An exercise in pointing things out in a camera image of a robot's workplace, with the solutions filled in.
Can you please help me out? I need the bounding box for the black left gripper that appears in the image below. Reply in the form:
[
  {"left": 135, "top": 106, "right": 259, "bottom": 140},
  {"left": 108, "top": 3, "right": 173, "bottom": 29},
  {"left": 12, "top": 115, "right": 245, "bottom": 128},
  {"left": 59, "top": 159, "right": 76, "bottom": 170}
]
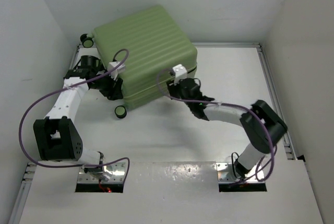
[{"left": 90, "top": 68, "right": 122, "bottom": 100}]

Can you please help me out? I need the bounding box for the green suitcase blue lining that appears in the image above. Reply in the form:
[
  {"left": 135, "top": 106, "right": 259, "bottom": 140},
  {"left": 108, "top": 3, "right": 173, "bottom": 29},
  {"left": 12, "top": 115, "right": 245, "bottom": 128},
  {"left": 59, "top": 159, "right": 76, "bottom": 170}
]
[{"left": 80, "top": 5, "right": 197, "bottom": 119}]

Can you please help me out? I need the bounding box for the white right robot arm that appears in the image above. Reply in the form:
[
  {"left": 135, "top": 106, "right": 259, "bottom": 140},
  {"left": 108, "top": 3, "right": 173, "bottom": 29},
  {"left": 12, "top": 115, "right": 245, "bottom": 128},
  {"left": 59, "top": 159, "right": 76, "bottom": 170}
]
[{"left": 166, "top": 78, "right": 288, "bottom": 180}]

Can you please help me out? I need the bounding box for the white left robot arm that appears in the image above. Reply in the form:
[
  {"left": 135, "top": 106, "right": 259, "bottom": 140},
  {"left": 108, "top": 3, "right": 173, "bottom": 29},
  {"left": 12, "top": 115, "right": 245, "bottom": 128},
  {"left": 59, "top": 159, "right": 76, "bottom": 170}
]
[{"left": 33, "top": 55, "right": 115, "bottom": 170}]

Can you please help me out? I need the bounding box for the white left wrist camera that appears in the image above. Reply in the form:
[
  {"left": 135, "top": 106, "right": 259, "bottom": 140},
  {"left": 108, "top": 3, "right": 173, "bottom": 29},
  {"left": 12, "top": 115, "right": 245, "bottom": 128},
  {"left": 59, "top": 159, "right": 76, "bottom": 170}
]
[{"left": 107, "top": 61, "right": 126, "bottom": 80}]

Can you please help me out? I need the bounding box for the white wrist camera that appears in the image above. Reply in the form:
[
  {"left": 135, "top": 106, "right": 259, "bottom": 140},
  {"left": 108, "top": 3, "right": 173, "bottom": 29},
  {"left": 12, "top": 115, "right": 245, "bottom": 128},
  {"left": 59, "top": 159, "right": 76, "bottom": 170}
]
[
  {"left": 172, "top": 64, "right": 187, "bottom": 85},
  {"left": 107, "top": 61, "right": 126, "bottom": 80}
]

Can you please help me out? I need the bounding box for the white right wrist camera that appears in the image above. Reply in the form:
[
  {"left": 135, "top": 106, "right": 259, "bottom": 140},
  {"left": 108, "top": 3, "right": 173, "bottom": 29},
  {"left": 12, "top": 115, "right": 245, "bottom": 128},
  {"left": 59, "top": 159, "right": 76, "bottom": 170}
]
[{"left": 172, "top": 64, "right": 187, "bottom": 85}]

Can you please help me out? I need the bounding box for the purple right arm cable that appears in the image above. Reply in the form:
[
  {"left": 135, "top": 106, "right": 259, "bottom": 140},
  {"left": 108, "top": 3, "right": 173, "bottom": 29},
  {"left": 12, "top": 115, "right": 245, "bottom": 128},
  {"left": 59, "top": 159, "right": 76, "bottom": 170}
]
[{"left": 156, "top": 68, "right": 278, "bottom": 186}]

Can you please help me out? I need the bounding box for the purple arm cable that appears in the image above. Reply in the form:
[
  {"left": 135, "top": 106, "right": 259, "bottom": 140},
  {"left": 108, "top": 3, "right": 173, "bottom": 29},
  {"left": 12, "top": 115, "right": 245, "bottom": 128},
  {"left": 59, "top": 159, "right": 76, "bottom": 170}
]
[
  {"left": 156, "top": 68, "right": 278, "bottom": 186},
  {"left": 19, "top": 49, "right": 130, "bottom": 185}
]

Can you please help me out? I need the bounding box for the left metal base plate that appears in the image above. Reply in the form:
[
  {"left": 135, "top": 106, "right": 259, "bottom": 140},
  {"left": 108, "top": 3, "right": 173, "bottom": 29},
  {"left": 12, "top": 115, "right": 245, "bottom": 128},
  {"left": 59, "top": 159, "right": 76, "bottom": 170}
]
[{"left": 77, "top": 162, "right": 126, "bottom": 184}]

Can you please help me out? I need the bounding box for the metal base plate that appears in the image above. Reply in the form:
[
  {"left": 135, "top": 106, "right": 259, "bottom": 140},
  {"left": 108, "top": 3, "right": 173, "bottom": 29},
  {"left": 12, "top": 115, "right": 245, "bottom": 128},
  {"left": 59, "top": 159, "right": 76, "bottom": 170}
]
[
  {"left": 77, "top": 162, "right": 126, "bottom": 184},
  {"left": 216, "top": 162, "right": 260, "bottom": 184}
]

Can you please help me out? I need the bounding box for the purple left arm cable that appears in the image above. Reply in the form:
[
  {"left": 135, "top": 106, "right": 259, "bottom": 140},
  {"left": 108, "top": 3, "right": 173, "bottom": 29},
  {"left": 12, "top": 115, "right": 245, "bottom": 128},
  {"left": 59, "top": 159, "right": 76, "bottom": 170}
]
[{"left": 19, "top": 49, "right": 130, "bottom": 185}]

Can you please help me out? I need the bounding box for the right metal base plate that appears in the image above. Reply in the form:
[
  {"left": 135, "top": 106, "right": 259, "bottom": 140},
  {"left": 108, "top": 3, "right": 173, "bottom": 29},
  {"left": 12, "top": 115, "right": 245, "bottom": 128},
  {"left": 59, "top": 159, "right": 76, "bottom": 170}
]
[{"left": 216, "top": 162, "right": 260, "bottom": 184}]

